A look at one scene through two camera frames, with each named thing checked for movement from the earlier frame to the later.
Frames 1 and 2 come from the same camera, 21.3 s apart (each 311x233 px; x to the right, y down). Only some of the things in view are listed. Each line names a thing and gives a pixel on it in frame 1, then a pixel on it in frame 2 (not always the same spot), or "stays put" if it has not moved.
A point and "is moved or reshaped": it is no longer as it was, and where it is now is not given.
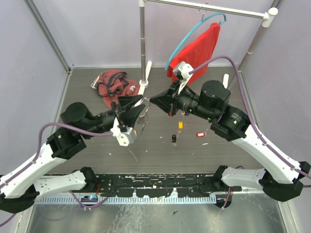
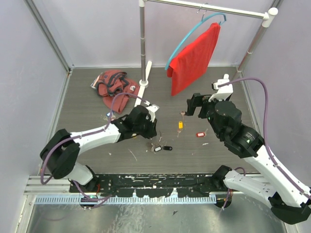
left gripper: (125, 101) to (152, 132)
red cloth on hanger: (200, 51) stays put
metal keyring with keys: (143, 118) is moved or reshaped
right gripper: (168, 100) to (198, 100)
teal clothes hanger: (202, 20) stays put
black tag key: (174, 138) to (166, 147)
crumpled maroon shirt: (113, 83) stays put
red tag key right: (201, 134) stays put
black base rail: (160, 185) stays put
